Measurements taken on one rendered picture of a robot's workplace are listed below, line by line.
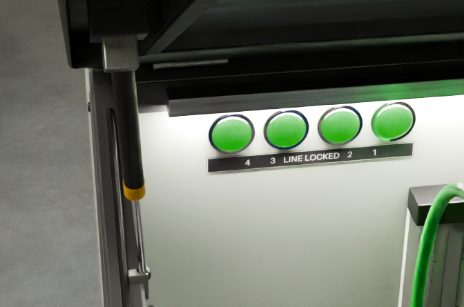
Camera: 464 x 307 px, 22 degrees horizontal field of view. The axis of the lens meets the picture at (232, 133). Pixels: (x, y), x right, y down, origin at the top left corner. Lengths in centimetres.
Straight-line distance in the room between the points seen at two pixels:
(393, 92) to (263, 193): 19
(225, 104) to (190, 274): 24
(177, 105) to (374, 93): 21
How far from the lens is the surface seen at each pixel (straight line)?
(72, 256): 342
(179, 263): 135
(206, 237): 134
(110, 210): 118
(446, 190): 118
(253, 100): 122
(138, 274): 117
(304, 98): 123
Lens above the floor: 202
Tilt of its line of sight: 31 degrees down
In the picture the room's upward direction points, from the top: straight up
